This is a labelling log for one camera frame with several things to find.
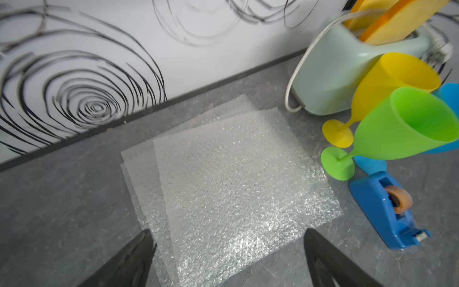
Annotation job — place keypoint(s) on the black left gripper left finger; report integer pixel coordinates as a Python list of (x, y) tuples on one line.
[(129, 267)]

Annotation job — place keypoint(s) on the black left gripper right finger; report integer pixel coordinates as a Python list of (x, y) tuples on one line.
[(329, 267)]

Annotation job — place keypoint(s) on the blue tape dispenser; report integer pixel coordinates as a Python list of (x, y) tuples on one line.
[(397, 231)]

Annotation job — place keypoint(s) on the green plastic wine glass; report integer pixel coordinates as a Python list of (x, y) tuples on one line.
[(338, 163)]

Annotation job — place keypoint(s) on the blue plastic wine glass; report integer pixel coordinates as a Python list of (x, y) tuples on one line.
[(409, 122)]

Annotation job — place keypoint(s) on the yellow plastic wine glass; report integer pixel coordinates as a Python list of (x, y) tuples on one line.
[(390, 72)]

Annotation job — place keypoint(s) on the mint green toaster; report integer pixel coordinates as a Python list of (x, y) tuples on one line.
[(326, 78)]

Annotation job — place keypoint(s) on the rear yellow toast slice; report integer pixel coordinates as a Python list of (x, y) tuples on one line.
[(365, 21)]

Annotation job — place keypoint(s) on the yellow toast slice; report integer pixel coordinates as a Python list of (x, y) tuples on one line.
[(399, 21), (365, 21)]

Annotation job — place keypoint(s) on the front yellow toast slice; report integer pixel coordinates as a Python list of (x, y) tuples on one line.
[(399, 21)]

